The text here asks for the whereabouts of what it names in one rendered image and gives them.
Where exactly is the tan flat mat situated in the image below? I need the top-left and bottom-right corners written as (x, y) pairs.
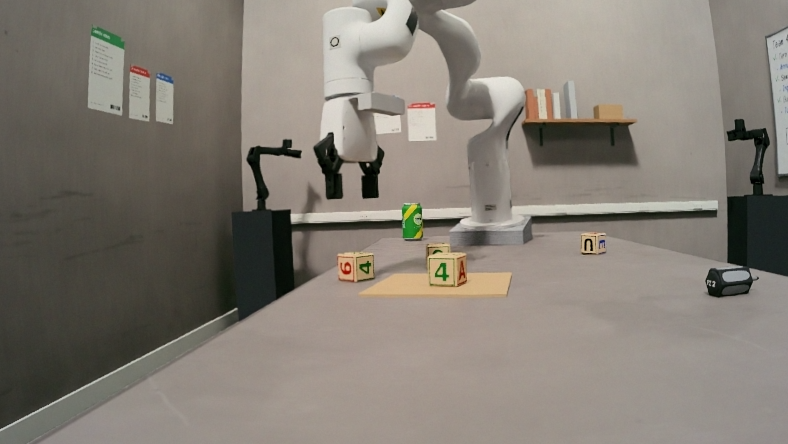
top-left (359, 272), bottom-right (512, 297)

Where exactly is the green drink can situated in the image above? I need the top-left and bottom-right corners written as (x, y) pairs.
top-left (402, 203), bottom-right (423, 241)

